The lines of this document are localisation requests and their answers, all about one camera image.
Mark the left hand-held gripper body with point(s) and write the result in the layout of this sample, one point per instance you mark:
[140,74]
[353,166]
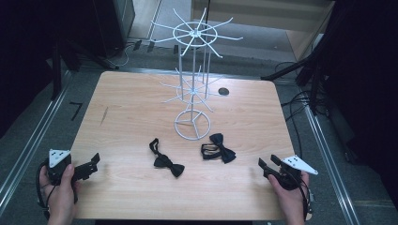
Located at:
[58,162]

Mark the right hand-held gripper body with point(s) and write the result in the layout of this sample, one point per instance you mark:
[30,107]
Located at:
[294,170]

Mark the person's left hand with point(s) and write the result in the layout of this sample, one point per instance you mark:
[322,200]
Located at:
[61,197]

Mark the person's right hand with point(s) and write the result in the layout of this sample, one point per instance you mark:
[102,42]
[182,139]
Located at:
[289,203]

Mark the black bow tie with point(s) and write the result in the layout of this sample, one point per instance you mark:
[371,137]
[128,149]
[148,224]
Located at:
[222,150]
[165,161]

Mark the black round table grommet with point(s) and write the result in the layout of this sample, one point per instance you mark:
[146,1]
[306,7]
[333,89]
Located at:
[223,91]

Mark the black metal stand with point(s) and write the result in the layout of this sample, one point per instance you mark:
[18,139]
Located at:
[313,78]
[57,72]

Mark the dark curtain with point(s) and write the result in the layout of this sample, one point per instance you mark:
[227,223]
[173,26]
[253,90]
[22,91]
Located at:
[366,93]
[28,47]

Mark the dark cabinet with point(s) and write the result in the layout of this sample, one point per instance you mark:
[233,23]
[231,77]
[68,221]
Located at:
[114,25]

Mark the light wooden board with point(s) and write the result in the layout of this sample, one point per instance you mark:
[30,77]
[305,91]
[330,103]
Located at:
[266,14]

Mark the metal floor rail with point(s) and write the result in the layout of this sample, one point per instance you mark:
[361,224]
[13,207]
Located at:
[28,153]
[331,168]

